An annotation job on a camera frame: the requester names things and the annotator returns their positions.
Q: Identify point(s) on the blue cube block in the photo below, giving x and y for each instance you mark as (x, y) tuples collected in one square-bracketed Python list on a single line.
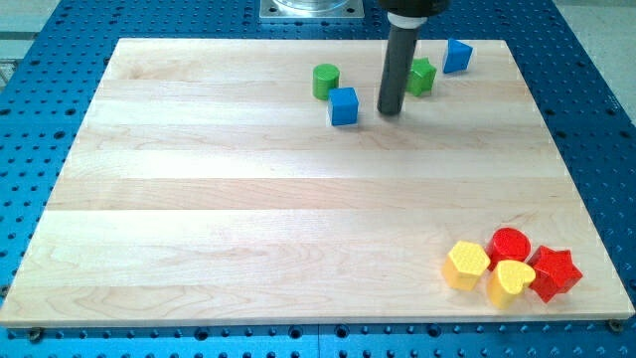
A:
[(343, 106)]

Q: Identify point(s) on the black robot arm end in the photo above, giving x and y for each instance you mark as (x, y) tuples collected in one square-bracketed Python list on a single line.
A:
[(411, 14)]

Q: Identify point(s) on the green star block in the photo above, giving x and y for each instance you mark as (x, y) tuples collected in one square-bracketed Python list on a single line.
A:
[(421, 77)]

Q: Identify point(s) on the red star block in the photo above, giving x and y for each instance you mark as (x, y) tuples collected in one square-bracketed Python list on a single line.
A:
[(555, 271)]

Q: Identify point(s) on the green cylinder block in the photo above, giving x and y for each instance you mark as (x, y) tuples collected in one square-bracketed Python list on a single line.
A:
[(325, 77)]

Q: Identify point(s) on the light wooden board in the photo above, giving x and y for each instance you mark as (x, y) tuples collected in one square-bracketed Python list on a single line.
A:
[(207, 186)]

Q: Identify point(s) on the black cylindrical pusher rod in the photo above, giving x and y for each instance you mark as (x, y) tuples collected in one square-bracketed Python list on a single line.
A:
[(396, 69)]

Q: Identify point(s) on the yellow hexagon block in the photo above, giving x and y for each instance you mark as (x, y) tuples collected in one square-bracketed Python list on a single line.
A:
[(465, 263)]

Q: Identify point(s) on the blue triangular prism block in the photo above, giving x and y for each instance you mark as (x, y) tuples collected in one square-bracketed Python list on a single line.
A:
[(457, 56)]

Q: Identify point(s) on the red cylinder block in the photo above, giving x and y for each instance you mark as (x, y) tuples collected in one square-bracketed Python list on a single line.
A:
[(507, 244)]

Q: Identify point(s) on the yellow heart block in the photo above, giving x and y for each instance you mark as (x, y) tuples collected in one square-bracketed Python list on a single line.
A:
[(507, 281)]

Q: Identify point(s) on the blue perforated table plate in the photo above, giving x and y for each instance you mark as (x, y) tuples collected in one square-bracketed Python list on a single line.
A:
[(43, 104)]

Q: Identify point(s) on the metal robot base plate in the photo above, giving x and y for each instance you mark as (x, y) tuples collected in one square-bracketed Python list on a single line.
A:
[(311, 9)]

